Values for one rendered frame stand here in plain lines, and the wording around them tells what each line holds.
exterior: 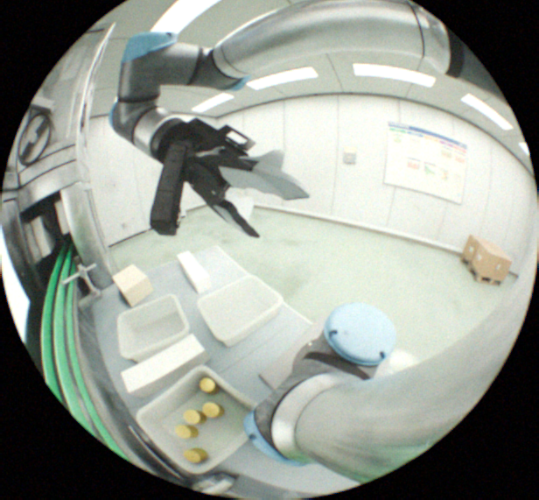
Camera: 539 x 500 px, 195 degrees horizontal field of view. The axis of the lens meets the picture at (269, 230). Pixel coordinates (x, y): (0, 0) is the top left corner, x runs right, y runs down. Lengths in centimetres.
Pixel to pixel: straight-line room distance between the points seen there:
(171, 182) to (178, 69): 17
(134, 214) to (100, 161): 127
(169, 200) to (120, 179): 341
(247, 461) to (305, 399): 31
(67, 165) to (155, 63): 64
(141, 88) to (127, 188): 337
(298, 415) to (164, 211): 23
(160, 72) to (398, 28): 26
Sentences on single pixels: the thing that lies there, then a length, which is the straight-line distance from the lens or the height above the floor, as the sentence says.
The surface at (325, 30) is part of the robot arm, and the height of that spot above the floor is 132.
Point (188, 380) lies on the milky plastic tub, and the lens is 39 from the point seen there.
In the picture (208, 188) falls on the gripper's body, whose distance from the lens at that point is 20.
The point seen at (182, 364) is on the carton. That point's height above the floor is 81.
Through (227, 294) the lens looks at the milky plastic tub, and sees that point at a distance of 55.
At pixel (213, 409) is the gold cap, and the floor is 81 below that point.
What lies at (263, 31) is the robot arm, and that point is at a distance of 22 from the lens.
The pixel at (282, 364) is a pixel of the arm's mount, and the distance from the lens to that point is 45.
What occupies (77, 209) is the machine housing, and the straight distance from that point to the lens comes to 83.
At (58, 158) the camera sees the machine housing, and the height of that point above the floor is 136.
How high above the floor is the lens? 119
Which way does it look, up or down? 24 degrees down
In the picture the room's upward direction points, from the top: straight up
